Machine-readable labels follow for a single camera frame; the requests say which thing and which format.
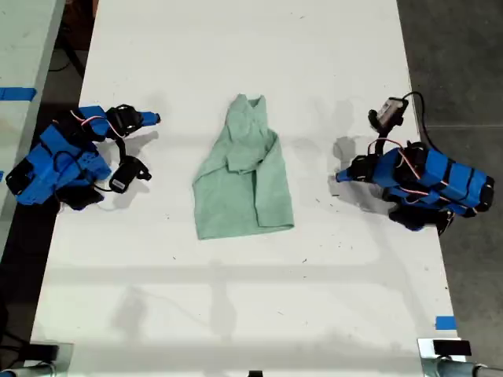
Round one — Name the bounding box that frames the metal table clamp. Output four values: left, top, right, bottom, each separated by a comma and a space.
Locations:
7, 341, 75, 377
417, 337, 503, 377

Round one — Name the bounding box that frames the small black box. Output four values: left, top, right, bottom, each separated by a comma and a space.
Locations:
431, 339, 472, 357
28, 343, 61, 363

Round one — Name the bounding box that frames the black camera box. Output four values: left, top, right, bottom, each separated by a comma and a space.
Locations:
367, 97, 409, 131
108, 156, 152, 195

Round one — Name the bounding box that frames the white side table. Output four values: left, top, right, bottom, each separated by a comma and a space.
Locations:
0, 0, 67, 254

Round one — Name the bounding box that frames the long blue tape strip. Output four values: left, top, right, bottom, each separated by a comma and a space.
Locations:
0, 86, 39, 103

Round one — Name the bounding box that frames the black floor cable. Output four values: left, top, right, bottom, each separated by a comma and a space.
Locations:
50, 37, 88, 78

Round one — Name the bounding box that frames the pale green t-shirt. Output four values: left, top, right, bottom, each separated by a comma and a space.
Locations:
191, 93, 296, 241

